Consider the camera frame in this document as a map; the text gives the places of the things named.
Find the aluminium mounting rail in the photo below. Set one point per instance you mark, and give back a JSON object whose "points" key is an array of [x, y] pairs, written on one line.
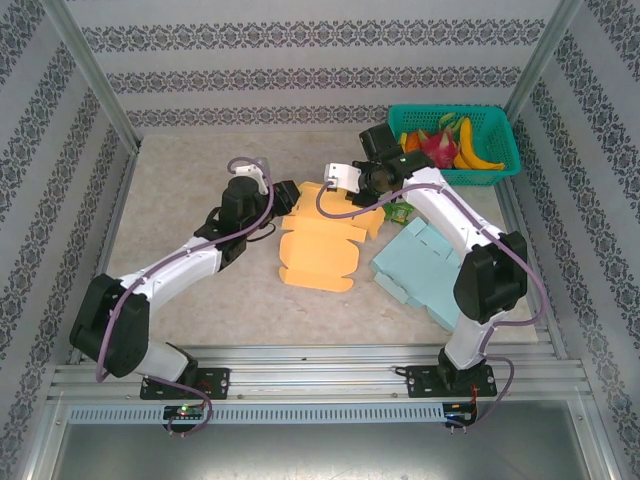
{"points": [[320, 380]]}

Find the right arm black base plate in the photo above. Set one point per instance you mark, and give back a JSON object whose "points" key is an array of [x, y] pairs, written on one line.
{"points": [[422, 382]]}

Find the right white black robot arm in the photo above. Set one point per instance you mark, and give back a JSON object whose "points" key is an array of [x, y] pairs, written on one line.
{"points": [[450, 215]]}

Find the teal plastic basket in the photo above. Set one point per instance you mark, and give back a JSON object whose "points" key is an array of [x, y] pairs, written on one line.
{"points": [[500, 135]]}

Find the light blue paper box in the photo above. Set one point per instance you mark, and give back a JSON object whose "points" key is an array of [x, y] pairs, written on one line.
{"points": [[410, 265]]}

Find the orange paper box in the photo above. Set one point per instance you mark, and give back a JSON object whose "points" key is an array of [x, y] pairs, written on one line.
{"points": [[315, 250]]}

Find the pink toy dragon fruit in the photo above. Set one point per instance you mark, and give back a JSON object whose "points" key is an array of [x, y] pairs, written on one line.
{"points": [[442, 150]]}

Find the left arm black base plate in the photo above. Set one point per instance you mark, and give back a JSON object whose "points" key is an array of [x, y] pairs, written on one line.
{"points": [[215, 382]]}

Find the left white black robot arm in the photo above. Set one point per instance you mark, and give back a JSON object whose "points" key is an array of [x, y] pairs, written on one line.
{"points": [[175, 265]]}

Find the green snack packet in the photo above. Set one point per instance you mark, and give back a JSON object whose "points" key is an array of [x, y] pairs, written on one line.
{"points": [[398, 212]]}

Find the orange toy fruit slice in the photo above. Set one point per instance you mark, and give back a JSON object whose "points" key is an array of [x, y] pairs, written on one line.
{"points": [[412, 141]]}

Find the yellow toy banana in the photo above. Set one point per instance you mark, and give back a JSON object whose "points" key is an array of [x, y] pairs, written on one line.
{"points": [[467, 140]]}

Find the brushed metal shelf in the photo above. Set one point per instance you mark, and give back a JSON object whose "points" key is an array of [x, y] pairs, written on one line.
{"points": [[320, 455]]}

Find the right small circuit board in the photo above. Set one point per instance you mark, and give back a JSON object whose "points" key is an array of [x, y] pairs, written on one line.
{"points": [[460, 414]]}

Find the small circuit board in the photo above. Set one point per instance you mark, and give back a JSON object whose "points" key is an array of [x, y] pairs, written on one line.
{"points": [[460, 414], [185, 412]]}

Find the left small circuit board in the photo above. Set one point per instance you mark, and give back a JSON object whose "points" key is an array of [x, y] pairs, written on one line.
{"points": [[185, 412]]}

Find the aluminium side rail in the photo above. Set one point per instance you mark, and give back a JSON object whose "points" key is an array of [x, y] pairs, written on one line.
{"points": [[106, 250], [550, 335]]}

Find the aluminium frame post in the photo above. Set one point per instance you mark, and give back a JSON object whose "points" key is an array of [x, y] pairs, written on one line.
{"points": [[89, 65], [546, 50]]}

